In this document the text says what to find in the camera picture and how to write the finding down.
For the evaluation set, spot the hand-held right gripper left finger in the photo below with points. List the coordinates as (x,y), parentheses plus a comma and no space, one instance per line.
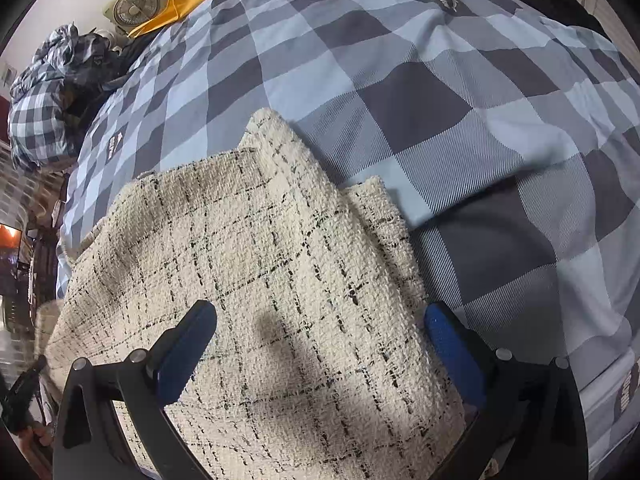
(187,350)

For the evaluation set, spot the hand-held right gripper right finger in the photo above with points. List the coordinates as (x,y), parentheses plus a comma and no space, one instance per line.
(452,350)

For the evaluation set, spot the cream tweed checked jacket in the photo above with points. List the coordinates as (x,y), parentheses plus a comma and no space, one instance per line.
(280,285)

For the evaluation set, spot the computer monitor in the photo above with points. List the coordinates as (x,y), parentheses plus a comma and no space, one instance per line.
(10,237)

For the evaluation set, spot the blue grey checked bed blanket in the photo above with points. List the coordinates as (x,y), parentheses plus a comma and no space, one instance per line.
(425,110)

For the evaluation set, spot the checked duvet pile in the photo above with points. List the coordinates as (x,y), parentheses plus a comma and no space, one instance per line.
(45,105)

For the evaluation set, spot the yellow cloth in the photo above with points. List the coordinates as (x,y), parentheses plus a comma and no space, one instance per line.
(175,7)

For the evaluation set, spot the beige box fan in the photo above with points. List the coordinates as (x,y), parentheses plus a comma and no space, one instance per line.
(135,7)

